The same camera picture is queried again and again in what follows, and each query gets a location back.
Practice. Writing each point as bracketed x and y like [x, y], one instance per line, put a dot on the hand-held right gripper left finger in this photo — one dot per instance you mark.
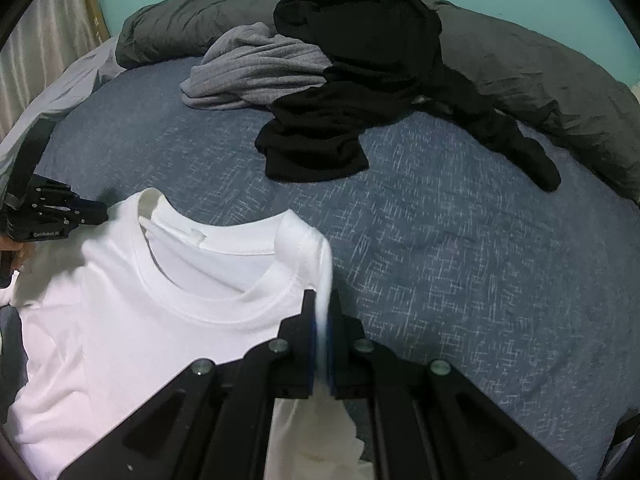
[300, 340]

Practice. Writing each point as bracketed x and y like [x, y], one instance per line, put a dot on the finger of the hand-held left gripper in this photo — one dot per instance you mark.
[70, 210]

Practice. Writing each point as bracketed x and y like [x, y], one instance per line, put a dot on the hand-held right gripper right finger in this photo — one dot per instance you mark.
[345, 345]

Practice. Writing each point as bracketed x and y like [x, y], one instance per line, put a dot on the white t-shirt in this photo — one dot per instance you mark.
[150, 320]

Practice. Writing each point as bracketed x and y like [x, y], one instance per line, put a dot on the light grey sheet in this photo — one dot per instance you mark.
[65, 85]

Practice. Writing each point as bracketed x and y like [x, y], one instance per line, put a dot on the bed with blue sheet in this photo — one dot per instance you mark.
[450, 260]

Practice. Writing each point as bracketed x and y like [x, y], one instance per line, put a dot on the beige striped curtain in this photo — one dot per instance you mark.
[45, 25]

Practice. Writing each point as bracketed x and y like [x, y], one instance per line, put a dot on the grey knit sweater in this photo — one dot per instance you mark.
[250, 70]

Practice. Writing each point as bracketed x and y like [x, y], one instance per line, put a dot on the dark grey rolled duvet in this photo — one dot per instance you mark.
[200, 20]

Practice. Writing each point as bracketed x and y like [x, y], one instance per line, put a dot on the black garment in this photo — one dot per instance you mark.
[350, 50]

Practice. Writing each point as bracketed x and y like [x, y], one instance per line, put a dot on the wooden frame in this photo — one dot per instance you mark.
[95, 0]

